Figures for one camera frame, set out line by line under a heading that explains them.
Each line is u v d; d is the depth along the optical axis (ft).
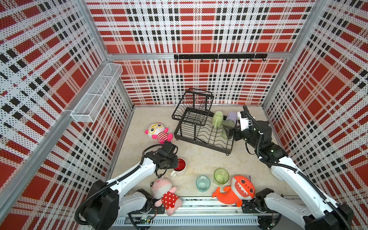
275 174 1.63
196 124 2.63
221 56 2.93
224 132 2.36
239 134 2.14
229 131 2.17
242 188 2.36
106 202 1.30
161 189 2.42
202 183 2.68
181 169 2.57
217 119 3.23
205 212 2.41
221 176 2.75
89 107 3.13
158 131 3.16
